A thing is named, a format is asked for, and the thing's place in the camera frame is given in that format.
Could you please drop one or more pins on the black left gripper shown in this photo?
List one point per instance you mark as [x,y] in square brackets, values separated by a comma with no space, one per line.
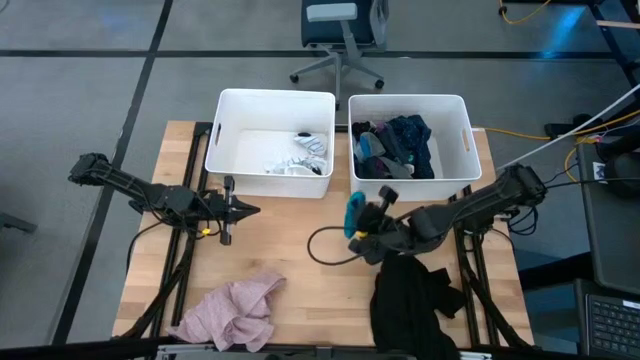
[215,210]

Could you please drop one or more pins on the black furniture foot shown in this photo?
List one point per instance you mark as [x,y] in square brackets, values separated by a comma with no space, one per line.
[17,222]

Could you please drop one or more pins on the pink garment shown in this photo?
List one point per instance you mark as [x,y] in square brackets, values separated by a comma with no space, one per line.
[230,312]

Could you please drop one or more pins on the white ankle sock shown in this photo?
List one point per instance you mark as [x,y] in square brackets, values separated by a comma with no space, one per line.
[299,171]

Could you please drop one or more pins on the black camera mount beam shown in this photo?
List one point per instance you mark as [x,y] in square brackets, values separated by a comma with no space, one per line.
[75,350]

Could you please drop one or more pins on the dark sock with purple patch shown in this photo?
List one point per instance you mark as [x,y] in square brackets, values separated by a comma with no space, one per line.
[392,145]

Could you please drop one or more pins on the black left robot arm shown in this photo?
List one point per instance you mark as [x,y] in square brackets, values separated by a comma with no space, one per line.
[135,187]

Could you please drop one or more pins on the large white garment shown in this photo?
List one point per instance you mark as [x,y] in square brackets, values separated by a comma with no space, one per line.
[260,150]

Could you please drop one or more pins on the gray and navy office chair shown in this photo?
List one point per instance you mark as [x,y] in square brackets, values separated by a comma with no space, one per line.
[340,30]

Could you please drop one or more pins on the white perforated plastic bin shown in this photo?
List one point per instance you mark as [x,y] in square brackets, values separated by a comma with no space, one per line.
[405,187]
[270,107]

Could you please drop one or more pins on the dark gray side desk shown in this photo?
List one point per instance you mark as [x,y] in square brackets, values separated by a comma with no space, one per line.
[615,240]

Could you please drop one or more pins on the black keyboard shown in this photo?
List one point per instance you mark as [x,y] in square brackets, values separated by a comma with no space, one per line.
[615,325]

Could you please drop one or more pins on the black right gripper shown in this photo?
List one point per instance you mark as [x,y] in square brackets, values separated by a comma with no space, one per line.
[405,235]

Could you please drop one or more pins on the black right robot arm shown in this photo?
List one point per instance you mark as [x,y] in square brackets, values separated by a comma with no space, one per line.
[480,202]

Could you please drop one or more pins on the dark navy dotted garment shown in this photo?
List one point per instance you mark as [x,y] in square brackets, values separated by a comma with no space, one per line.
[412,140]

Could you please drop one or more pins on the black garment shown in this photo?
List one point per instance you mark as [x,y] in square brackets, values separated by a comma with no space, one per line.
[410,305]

